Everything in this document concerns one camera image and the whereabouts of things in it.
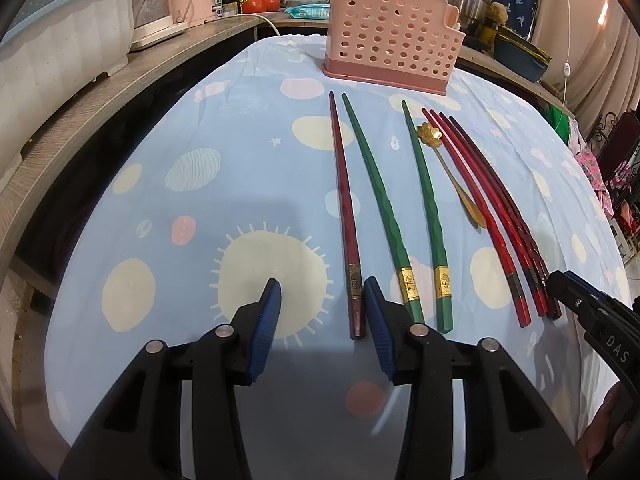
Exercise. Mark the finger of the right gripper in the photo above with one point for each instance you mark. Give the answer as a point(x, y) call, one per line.
point(582, 298)

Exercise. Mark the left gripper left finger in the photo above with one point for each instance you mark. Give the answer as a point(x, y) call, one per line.
point(230, 355)

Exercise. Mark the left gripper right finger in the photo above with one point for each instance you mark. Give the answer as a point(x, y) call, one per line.
point(413, 354)

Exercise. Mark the dark red chopstick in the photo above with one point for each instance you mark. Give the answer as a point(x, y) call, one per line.
point(553, 309)
point(531, 273)

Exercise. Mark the dark maroon chopstick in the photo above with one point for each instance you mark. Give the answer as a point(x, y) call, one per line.
point(356, 311)

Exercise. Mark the green chopstick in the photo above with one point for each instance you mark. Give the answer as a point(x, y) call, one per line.
point(406, 280)
point(441, 280)

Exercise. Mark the gold flower spoon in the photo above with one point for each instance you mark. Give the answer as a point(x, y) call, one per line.
point(432, 137)

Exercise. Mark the right hand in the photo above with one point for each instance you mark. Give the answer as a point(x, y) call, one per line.
point(590, 444)

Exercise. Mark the pink floral cloth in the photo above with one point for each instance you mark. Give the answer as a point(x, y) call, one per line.
point(591, 168)

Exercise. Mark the green bag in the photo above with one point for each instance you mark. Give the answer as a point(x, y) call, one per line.
point(558, 121)

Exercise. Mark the light blue planet tablecloth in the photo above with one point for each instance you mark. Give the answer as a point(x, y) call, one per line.
point(322, 409)

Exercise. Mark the blue yellow stacked bowls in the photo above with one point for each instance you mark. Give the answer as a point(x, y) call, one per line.
point(520, 55)

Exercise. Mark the pink perforated utensil holder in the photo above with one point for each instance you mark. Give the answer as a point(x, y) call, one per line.
point(410, 44)

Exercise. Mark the white clear small appliance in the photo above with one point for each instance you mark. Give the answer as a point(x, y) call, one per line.
point(154, 22)

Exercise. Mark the white plastic storage bin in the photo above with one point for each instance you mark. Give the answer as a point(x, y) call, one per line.
point(51, 55)

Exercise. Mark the red tomato left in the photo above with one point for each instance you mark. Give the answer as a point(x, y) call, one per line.
point(253, 6)

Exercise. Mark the red tomato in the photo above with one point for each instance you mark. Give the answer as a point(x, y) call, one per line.
point(253, 6)
point(272, 5)

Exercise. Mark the red tomato right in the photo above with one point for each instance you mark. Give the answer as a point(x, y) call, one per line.
point(272, 5)

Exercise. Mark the blue wet wipes pack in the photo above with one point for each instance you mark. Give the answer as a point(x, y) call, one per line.
point(313, 12)

